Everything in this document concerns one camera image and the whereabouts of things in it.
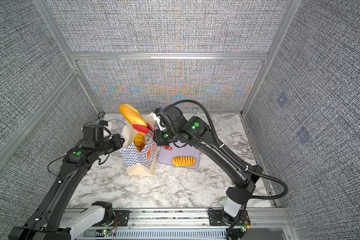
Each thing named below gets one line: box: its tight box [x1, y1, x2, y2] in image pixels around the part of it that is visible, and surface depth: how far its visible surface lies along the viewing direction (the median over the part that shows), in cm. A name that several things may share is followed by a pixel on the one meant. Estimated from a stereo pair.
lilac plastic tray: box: [157, 141, 201, 169], surface depth 92 cm
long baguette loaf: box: [119, 104, 148, 136], surface depth 73 cm
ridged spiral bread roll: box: [172, 156, 196, 167], surface depth 91 cm
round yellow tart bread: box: [133, 133, 146, 152], surface depth 99 cm
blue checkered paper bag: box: [120, 112, 158, 177], surface depth 80 cm
